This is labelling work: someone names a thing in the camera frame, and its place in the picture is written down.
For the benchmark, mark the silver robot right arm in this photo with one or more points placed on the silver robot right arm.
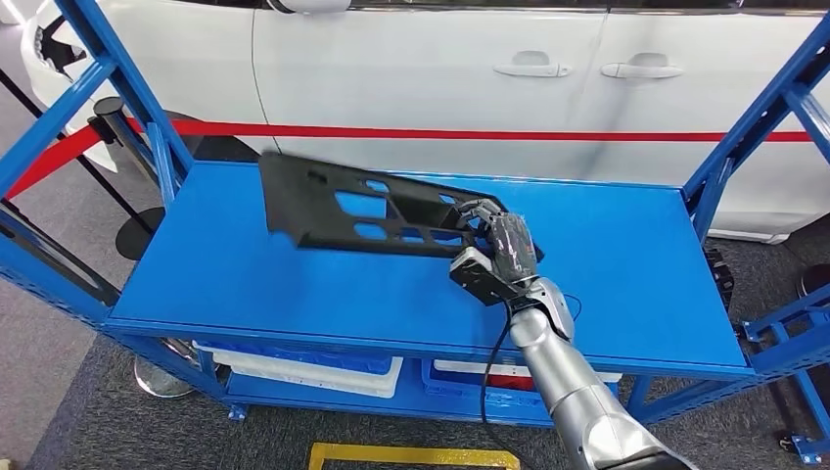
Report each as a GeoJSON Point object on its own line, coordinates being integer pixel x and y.
{"type": "Point", "coordinates": [570, 389]}

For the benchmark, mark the blue plastic crate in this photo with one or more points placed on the blue plastic crate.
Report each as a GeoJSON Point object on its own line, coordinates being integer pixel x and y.
{"type": "Point", "coordinates": [454, 394]}
{"type": "Point", "coordinates": [311, 359]}

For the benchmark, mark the red barrier belt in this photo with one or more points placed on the red barrier belt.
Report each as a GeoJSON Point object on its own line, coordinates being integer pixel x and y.
{"type": "Point", "coordinates": [52, 159]}
{"type": "Point", "coordinates": [454, 133]}

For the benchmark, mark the blue metal shelf rack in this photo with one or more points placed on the blue metal shelf rack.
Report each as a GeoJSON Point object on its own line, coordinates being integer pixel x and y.
{"type": "Point", "coordinates": [324, 292]}
{"type": "Point", "coordinates": [810, 447]}

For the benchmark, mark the chrome stanchion with round base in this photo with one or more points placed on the chrome stanchion with round base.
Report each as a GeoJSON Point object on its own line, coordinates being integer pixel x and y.
{"type": "Point", "coordinates": [159, 383]}

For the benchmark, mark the black plastic mounting plate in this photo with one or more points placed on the black plastic mounting plate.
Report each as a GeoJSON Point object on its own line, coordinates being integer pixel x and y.
{"type": "Point", "coordinates": [292, 194]}

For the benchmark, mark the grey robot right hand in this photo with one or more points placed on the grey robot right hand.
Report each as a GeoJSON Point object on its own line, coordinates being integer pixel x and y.
{"type": "Point", "coordinates": [512, 246]}

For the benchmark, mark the red item in crate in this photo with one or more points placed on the red item in crate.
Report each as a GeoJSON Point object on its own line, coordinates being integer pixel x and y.
{"type": "Point", "coordinates": [509, 383]}

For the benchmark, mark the black-headed stanchion post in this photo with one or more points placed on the black-headed stanchion post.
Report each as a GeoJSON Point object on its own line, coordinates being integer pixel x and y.
{"type": "Point", "coordinates": [107, 110]}

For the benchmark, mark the white car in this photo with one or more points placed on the white car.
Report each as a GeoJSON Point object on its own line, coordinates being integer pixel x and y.
{"type": "Point", "coordinates": [421, 65]}

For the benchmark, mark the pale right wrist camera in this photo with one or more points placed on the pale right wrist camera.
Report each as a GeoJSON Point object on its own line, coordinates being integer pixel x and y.
{"type": "Point", "coordinates": [476, 276]}

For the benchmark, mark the white plastic crate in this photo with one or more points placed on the white plastic crate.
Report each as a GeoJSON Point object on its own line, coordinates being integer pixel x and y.
{"type": "Point", "coordinates": [467, 368]}
{"type": "Point", "coordinates": [292, 368]}
{"type": "Point", "coordinates": [324, 389]}

